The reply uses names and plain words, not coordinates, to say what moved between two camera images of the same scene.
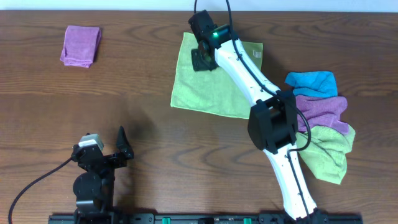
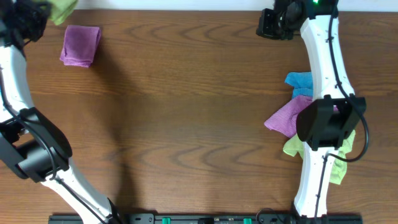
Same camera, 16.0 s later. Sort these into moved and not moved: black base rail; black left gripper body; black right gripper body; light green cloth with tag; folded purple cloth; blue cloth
Moved: black left gripper body; black right gripper body; light green cloth with tag
Not moved: blue cloth; black base rail; folded purple cloth
